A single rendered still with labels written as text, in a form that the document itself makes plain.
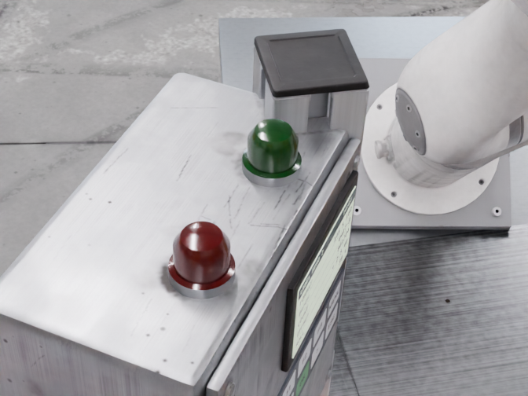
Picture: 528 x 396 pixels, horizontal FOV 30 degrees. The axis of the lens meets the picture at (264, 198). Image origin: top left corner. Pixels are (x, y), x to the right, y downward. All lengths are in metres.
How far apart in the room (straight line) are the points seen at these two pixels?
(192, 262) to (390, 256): 0.95
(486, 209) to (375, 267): 0.18
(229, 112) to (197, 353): 0.14
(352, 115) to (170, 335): 0.15
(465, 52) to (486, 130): 0.07
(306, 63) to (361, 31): 1.27
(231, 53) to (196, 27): 1.59
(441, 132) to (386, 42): 0.78
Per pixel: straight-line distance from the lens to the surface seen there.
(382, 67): 1.37
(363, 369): 1.18
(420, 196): 1.33
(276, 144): 0.41
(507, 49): 0.83
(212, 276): 0.37
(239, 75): 1.59
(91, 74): 3.04
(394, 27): 1.74
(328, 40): 0.47
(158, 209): 0.41
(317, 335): 0.50
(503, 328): 1.26
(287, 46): 0.46
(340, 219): 0.45
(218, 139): 0.45
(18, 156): 2.76
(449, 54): 0.91
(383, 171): 1.33
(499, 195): 1.37
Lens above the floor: 1.76
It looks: 43 degrees down
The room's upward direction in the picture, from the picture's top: 3 degrees clockwise
